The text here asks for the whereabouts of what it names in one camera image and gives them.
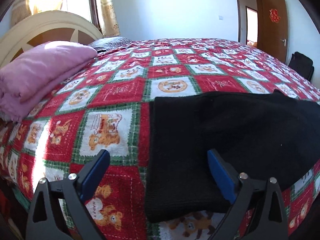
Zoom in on brown wooden door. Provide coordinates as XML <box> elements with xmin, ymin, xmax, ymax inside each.
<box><xmin>257</xmin><ymin>0</ymin><xmax>288</xmax><ymax>63</ymax></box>

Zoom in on cream wooden headboard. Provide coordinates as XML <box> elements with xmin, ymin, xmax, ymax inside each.
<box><xmin>1</xmin><ymin>10</ymin><xmax>103</xmax><ymax>67</ymax></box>

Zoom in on black pants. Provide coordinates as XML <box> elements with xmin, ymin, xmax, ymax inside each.
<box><xmin>145</xmin><ymin>91</ymin><xmax>319</xmax><ymax>223</ymax></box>

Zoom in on beige curtain right panel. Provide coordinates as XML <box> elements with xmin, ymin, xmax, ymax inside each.
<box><xmin>97</xmin><ymin>0</ymin><xmax>120</xmax><ymax>37</ymax></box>

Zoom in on striped pillow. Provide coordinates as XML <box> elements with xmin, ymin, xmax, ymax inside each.
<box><xmin>88</xmin><ymin>36</ymin><xmax>132</xmax><ymax>53</ymax></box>

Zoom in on folded pink blanket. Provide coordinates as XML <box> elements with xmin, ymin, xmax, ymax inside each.
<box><xmin>1</xmin><ymin>41</ymin><xmax>97</xmax><ymax>122</ymax></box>

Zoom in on red door decoration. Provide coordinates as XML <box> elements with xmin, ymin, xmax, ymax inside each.
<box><xmin>269</xmin><ymin>8</ymin><xmax>281</xmax><ymax>23</ymax></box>

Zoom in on red patchwork bedspread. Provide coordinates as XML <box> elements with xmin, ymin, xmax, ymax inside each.
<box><xmin>1</xmin><ymin>38</ymin><xmax>319</xmax><ymax>239</ymax></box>

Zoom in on black suitcase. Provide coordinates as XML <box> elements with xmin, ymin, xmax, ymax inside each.
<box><xmin>289</xmin><ymin>51</ymin><xmax>315</xmax><ymax>82</ymax></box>

